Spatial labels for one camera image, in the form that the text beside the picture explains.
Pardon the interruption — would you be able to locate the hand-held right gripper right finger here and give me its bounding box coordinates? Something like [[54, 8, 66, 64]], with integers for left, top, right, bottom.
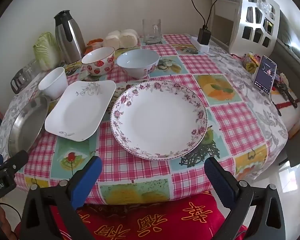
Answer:
[[204, 156, 287, 240]]

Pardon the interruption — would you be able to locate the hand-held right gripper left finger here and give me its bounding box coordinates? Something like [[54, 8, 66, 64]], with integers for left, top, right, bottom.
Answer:
[[19, 155, 103, 240]]

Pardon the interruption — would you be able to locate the stainless steel basin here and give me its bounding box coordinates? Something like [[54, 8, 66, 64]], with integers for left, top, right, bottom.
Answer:
[[7, 95, 50, 158]]

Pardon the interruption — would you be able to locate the round floral plate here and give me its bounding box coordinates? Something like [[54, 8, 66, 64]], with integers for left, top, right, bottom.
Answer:
[[110, 80, 208, 161]]

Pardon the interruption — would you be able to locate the red-rimmed strawberry bowl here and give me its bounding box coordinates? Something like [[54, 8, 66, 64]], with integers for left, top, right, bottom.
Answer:
[[81, 46, 115, 76]]

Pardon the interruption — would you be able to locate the light blue bowl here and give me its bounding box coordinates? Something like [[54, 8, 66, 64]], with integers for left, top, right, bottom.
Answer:
[[116, 49, 160, 79]]

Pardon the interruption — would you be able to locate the square white plate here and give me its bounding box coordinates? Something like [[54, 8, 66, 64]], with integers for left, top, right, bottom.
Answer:
[[44, 80, 117, 142]]

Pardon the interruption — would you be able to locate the red embroidered cushion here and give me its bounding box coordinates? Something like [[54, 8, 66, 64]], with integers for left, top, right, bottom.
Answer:
[[14, 191, 248, 240]]

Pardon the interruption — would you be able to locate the small white bowl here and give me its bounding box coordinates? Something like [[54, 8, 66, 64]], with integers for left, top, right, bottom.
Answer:
[[38, 67, 68, 100]]

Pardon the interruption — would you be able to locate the clear drinking glass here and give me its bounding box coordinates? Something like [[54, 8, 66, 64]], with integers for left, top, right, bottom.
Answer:
[[22, 59, 42, 76]]

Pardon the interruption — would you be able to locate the red striped white cloth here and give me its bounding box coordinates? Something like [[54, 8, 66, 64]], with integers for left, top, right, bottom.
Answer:
[[275, 97, 300, 138]]

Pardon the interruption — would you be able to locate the napa cabbage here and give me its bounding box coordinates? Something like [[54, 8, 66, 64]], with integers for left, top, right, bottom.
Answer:
[[33, 32, 62, 71]]

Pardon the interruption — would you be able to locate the smartphone on stand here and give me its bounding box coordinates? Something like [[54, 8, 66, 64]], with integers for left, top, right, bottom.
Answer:
[[254, 55, 277, 96]]

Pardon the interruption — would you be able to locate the yellow snack packet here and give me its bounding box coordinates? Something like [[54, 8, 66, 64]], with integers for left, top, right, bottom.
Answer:
[[241, 52, 262, 74]]

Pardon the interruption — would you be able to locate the stainless steel thermos jug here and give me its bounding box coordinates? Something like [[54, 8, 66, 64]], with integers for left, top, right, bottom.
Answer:
[[53, 10, 87, 65]]

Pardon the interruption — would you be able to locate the white power strip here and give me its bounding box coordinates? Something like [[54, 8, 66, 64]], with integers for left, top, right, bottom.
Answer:
[[190, 35, 210, 53]]

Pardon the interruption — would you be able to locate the orange snack packet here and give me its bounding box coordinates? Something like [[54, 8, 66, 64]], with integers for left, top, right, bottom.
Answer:
[[86, 38, 104, 53]]

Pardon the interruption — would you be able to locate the bag of steamed buns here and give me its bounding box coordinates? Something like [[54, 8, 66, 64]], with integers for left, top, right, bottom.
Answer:
[[102, 29, 138, 50]]

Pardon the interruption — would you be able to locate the black charger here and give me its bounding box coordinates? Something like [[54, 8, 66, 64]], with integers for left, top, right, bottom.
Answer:
[[198, 25, 212, 46]]

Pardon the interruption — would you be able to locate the dark grey sofa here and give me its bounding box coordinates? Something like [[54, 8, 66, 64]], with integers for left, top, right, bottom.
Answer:
[[275, 10, 300, 70]]

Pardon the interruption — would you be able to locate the clear glass mug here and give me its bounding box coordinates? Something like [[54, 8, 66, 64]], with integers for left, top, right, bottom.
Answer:
[[142, 19, 162, 43]]

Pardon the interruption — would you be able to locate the white cutout chair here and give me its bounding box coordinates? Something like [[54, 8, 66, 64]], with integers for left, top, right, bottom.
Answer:
[[229, 0, 281, 55]]

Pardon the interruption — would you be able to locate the white side cabinet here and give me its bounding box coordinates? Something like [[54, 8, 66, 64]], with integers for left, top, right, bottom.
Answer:
[[210, 0, 243, 47]]

